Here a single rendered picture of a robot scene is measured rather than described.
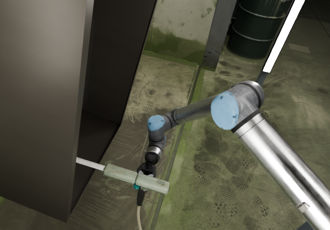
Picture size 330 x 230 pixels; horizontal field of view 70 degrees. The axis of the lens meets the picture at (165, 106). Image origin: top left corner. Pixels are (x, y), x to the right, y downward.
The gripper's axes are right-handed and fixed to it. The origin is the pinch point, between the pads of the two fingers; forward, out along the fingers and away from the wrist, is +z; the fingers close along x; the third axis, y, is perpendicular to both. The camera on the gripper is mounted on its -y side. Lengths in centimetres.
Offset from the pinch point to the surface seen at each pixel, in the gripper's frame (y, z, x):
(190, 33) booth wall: -13, -197, 4
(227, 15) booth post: -42, -193, -28
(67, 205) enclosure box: -9.1, 23.7, 22.8
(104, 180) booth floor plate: 45, -28, 28
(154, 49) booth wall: 18, -202, 42
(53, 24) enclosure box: -79, 32, 18
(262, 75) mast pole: -23, -112, -62
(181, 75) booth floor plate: 26, -171, 0
